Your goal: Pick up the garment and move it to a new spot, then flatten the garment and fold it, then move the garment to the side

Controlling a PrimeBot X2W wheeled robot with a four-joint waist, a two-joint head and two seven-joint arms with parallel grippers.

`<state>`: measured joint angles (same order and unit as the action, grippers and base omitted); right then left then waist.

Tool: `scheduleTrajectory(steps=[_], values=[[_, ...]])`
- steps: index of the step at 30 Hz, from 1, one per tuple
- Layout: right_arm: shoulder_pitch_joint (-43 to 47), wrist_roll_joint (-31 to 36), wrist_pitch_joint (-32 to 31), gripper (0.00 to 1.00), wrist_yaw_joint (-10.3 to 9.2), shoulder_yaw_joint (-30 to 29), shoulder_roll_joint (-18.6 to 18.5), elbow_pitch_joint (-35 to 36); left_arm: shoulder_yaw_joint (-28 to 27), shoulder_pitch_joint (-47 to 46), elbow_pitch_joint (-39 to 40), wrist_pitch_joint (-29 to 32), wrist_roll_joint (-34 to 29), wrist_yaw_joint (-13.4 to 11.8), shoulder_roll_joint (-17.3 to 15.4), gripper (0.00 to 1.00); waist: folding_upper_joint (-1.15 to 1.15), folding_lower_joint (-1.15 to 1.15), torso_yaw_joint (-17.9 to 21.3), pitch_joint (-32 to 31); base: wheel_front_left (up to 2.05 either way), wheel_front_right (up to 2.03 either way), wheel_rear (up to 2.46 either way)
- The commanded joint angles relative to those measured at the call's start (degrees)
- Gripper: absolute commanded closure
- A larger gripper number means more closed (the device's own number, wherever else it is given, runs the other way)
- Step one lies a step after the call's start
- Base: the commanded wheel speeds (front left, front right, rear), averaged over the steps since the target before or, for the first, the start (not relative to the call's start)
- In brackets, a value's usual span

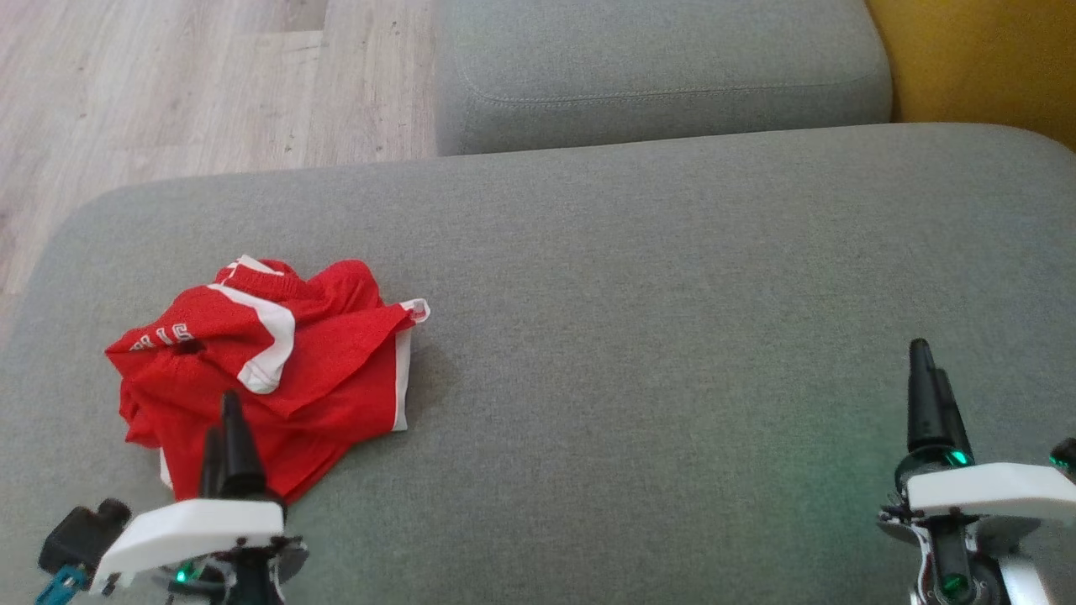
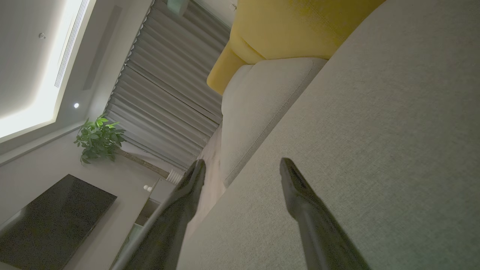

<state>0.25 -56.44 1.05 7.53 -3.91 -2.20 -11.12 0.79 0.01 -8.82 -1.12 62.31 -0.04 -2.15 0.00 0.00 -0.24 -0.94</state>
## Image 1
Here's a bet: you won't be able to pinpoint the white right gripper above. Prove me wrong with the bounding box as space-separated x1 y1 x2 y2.
878 339 1076 527

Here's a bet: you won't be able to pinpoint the red white-trimmed shorts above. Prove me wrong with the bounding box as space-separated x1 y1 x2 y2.
160 259 431 505

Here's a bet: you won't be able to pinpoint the small grey sofa cushion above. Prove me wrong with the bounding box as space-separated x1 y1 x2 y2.
433 0 894 158

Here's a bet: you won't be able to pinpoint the yellow cushion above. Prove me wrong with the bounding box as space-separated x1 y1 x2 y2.
866 0 1076 152

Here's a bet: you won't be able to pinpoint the large grey sofa seat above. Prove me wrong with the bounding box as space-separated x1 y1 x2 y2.
0 124 1076 605

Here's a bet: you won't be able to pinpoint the teal cable connector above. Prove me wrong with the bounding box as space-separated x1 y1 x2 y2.
34 565 90 605

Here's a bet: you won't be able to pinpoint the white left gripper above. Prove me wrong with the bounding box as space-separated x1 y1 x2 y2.
91 391 287 594

